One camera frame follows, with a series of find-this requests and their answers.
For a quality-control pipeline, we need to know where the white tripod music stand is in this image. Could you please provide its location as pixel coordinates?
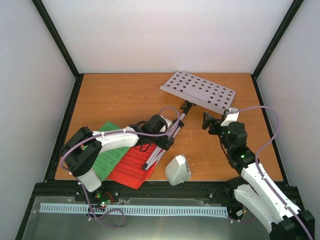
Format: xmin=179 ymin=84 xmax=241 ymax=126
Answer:
xmin=141 ymin=100 xmax=196 ymax=171

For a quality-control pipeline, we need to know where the white metronome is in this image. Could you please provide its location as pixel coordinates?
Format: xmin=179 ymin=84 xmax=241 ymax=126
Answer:
xmin=165 ymin=154 xmax=192 ymax=186

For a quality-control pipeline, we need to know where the red sheet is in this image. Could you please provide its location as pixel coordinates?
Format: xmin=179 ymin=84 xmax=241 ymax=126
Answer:
xmin=107 ymin=144 xmax=156 ymax=190

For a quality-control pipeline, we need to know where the green sheet music page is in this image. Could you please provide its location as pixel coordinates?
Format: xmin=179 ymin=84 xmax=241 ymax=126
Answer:
xmin=79 ymin=122 xmax=138 ymax=185

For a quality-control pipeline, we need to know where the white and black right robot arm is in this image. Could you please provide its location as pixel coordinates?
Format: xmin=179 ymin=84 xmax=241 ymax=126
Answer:
xmin=202 ymin=108 xmax=315 ymax=240

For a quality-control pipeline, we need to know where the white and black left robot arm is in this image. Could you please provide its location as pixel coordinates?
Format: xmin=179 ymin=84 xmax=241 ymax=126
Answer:
xmin=60 ymin=114 xmax=179 ymax=202

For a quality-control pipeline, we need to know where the white perforated stand desk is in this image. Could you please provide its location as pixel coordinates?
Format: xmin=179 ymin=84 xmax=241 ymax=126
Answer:
xmin=159 ymin=70 xmax=236 ymax=115

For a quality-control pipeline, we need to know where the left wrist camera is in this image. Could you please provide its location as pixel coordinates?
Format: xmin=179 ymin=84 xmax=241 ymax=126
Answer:
xmin=160 ymin=115 xmax=177 ymax=133

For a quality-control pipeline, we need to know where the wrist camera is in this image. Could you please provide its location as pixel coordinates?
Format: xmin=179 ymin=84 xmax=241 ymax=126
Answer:
xmin=220 ymin=107 xmax=239 ymax=127
xmin=160 ymin=115 xmax=177 ymax=133

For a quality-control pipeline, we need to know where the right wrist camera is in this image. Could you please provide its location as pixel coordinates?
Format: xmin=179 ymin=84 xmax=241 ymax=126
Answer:
xmin=220 ymin=107 xmax=239 ymax=127

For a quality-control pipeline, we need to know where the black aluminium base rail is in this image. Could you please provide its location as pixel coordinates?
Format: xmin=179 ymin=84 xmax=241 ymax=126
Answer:
xmin=31 ymin=180 xmax=240 ymax=207

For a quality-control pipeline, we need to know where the light blue slotted cable duct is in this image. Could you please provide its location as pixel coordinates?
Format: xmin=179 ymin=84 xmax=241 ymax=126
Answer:
xmin=38 ymin=203 xmax=228 ymax=218

